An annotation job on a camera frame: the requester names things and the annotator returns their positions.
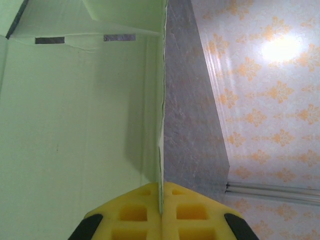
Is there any pale green paper box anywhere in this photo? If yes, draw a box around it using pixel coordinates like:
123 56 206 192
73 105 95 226
0 0 168 240

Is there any aluminium corner post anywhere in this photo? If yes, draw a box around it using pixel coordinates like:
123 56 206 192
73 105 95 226
225 180 320 206

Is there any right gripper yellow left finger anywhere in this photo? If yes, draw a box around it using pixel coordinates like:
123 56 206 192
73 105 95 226
67 181 163 240

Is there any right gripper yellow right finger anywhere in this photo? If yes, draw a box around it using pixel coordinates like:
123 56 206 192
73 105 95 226
160 181 261 240

